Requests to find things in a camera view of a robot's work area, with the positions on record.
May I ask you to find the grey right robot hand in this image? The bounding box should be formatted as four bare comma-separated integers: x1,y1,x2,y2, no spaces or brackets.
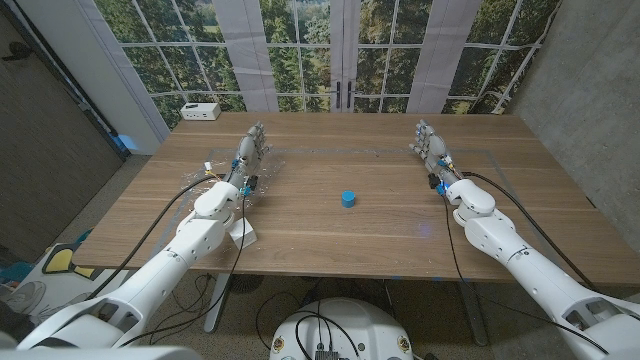
408,118,460,186

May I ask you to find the clear plastic wrap sheet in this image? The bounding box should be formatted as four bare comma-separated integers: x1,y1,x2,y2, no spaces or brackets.
180,147,286,209

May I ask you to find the white box on table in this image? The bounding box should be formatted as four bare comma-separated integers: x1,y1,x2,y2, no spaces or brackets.
180,102,222,122

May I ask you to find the printed forest window backdrop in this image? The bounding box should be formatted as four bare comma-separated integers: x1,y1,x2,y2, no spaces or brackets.
94,0,561,130

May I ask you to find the white table leg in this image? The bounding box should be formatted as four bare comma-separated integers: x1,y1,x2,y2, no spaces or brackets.
457,280,490,347
203,273,231,334

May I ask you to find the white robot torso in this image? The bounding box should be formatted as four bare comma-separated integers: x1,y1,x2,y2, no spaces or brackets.
268,297,415,360

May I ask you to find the black ribbed round base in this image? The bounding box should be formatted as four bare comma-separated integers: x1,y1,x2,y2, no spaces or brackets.
229,273,265,294

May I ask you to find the white printed floor mat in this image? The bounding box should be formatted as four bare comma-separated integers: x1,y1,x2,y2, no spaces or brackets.
0,242,129,326

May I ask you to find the dark wood-grain door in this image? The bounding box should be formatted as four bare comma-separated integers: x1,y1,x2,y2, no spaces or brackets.
0,9,126,261

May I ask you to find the grey sneaker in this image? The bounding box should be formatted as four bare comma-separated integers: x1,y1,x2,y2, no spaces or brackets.
37,292,96,321

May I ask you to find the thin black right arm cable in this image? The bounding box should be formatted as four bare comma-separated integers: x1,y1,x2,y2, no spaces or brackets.
440,193,610,355

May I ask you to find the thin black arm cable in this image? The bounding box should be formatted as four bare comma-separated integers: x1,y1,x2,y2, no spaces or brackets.
440,193,610,355
117,193,249,349

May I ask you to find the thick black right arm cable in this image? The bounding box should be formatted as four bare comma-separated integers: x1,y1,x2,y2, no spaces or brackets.
460,171,599,292

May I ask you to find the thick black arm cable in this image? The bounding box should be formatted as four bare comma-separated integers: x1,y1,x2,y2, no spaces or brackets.
460,171,599,292
87,173,221,301

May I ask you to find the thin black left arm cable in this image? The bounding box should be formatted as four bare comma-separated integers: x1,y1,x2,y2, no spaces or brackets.
117,193,249,349

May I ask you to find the black torso cable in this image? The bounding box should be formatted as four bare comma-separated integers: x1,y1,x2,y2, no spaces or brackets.
293,310,362,359

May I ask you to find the black floor cable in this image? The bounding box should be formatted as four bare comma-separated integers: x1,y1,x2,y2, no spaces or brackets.
254,291,324,350
148,273,217,346

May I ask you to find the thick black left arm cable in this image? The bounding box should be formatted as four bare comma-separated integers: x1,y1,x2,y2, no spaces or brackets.
87,173,221,301

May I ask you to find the door lever handle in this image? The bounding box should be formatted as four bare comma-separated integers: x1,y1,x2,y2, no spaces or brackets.
1,41,34,62

